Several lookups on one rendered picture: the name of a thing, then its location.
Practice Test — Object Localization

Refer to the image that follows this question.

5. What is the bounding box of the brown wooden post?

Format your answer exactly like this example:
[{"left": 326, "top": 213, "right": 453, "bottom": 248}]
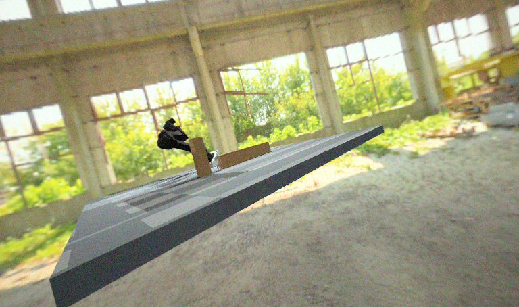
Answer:
[{"left": 188, "top": 136, "right": 212, "bottom": 177}]

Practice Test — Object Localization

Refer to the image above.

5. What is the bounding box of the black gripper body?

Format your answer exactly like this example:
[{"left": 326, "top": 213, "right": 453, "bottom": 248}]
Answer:
[{"left": 165, "top": 118, "right": 188, "bottom": 142}]

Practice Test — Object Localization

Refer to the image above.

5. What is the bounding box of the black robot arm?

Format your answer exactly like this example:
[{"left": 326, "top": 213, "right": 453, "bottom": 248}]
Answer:
[{"left": 157, "top": 121, "right": 214, "bottom": 162}]

